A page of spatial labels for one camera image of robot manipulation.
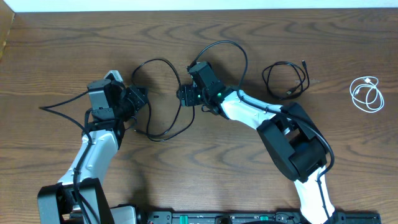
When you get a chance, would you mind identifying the white USB cable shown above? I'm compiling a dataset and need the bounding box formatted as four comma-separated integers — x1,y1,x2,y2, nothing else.
349,76,386,114

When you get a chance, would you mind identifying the black USB cable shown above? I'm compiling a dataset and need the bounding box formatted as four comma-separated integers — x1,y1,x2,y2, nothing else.
130,58,196,142
261,60,310,101

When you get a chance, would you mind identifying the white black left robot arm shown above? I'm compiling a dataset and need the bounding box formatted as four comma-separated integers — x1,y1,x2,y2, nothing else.
37,78,148,223

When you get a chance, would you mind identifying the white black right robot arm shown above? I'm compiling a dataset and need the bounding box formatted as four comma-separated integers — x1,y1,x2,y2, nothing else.
177,62,335,223

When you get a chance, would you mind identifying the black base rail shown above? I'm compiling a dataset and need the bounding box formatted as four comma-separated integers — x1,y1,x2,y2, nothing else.
70,211,382,224

